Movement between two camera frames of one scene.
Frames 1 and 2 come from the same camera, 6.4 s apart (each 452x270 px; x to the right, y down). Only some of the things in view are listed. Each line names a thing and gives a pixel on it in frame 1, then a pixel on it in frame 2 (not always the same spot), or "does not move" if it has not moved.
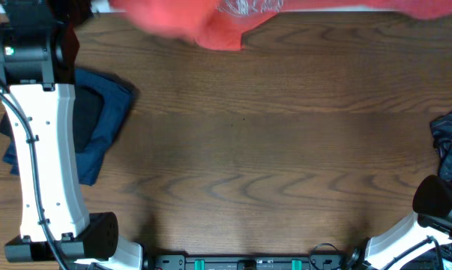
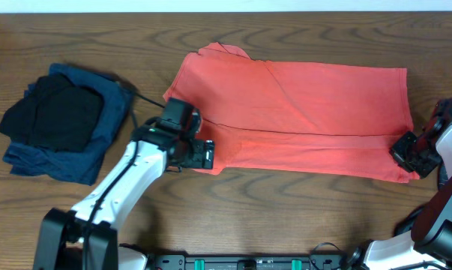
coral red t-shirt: [225, 25] to [326, 119]
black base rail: [350, 260] does not move
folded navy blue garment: [117, 97] does not move
